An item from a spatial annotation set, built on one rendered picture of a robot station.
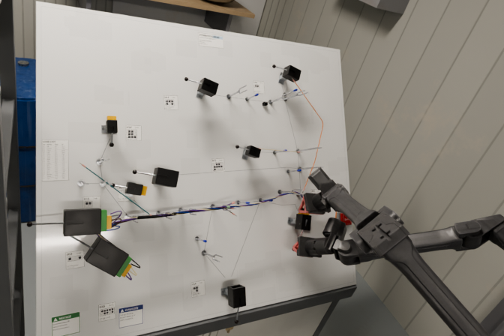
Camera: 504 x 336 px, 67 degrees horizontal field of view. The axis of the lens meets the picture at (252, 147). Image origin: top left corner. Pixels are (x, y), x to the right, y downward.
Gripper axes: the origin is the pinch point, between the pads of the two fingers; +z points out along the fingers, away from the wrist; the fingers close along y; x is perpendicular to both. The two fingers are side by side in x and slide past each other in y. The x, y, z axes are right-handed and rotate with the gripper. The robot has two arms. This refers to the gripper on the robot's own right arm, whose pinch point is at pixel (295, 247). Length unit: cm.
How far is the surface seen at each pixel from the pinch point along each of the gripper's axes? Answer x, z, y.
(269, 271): 9.2, 5.6, 7.5
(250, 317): 25.3, 9.8, 12.1
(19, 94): -74, 108, 109
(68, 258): 11, 6, 76
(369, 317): 30, 85, -125
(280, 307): 21.5, 8.2, 0.0
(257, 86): -58, -6, 25
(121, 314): 25, 8, 58
